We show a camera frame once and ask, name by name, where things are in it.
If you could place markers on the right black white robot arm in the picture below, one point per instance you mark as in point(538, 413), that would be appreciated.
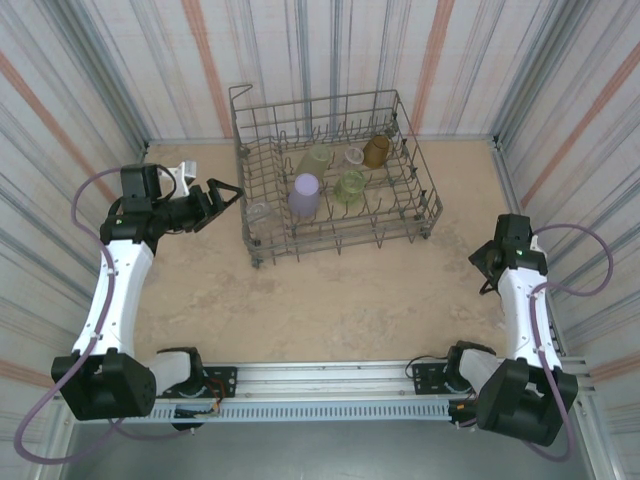
point(525, 320)

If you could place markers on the aluminium mounting rail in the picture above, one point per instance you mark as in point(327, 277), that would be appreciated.
point(325, 380)

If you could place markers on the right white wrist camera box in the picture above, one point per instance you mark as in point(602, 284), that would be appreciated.
point(536, 244)

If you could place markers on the grey metal panel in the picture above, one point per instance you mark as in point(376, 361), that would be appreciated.
point(325, 450)

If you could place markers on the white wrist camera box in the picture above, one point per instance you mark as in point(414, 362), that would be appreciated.
point(185, 170)
point(536, 244)

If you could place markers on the lavender plastic cup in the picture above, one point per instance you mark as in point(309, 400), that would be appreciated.
point(303, 195)

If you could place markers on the clear round glass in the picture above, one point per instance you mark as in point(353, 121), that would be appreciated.
point(259, 214)

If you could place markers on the amber translucent cup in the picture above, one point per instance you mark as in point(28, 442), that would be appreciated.
point(376, 152)

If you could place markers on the small clear glass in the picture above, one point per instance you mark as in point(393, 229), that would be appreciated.
point(354, 155)

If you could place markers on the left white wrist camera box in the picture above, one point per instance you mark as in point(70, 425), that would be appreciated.
point(185, 170)

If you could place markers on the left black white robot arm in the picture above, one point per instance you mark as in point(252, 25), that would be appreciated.
point(115, 300)

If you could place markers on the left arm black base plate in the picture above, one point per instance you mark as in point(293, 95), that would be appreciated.
point(225, 380)

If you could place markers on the yellow-green translucent cup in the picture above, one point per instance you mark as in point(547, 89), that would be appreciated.
point(349, 187)

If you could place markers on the pale green frosted cup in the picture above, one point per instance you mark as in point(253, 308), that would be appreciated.
point(314, 161)

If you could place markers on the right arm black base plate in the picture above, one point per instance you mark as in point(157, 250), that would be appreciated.
point(425, 380)

